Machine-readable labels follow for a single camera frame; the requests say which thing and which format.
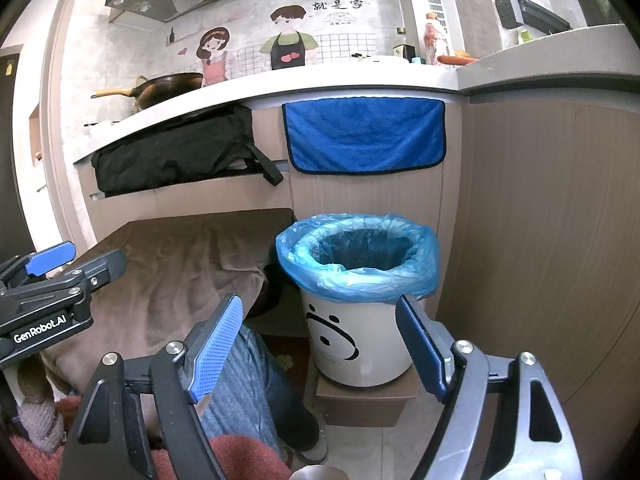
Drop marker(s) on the green container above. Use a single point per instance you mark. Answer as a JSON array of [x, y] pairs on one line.
[[524, 36]]

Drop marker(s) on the cartoon boy wall sticker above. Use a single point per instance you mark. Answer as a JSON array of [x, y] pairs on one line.
[[287, 47]]

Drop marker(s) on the person's leg in jeans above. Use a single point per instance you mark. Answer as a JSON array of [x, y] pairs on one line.
[[250, 390]]

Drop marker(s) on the person's left forearm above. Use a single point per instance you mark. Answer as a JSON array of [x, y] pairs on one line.
[[42, 425]]

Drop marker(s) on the white vented panel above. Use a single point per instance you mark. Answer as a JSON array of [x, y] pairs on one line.
[[412, 5]]

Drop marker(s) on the carrot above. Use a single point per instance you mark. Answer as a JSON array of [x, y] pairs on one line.
[[457, 60]]

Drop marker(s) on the black knife rack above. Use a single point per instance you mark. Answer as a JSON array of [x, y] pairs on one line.
[[542, 17]]

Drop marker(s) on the person's left hand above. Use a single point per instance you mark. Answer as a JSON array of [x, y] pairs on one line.
[[35, 380]]

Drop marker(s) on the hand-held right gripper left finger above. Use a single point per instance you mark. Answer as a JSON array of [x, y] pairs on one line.
[[215, 355]]

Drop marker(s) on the brown box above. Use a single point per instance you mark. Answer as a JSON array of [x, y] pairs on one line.
[[350, 405]]

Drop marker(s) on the brown blanket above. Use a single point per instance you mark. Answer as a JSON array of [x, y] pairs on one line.
[[175, 270]]

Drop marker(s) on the black utensil holder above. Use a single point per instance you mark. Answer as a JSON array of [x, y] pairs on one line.
[[507, 12]]

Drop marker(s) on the dark door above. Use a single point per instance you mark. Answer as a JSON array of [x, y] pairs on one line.
[[10, 160]]

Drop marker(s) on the white cup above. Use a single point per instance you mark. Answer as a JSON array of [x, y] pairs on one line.
[[320, 474]]

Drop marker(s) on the white trash bin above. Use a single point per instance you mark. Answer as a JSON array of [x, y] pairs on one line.
[[370, 350]]

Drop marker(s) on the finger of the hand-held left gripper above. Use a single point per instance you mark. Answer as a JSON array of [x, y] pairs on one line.
[[50, 259], [105, 267]]

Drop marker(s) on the black bag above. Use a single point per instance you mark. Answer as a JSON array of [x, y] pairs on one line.
[[175, 150]]

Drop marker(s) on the person's shoe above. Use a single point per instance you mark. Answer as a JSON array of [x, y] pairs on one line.
[[312, 452]]

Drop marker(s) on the plastic bottle with red contents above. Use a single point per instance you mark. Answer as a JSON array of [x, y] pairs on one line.
[[437, 45]]

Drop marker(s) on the white bowl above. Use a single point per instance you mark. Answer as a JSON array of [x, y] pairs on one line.
[[102, 127]]

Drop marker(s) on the blue towel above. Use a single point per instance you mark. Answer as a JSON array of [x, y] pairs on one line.
[[365, 135]]

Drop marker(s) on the red fleece garment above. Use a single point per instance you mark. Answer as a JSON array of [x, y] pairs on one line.
[[240, 460]]

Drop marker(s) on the cartoon girl wall sticker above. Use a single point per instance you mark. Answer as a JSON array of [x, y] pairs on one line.
[[214, 60]]

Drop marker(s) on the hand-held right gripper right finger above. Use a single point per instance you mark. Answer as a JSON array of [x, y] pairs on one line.
[[420, 355]]

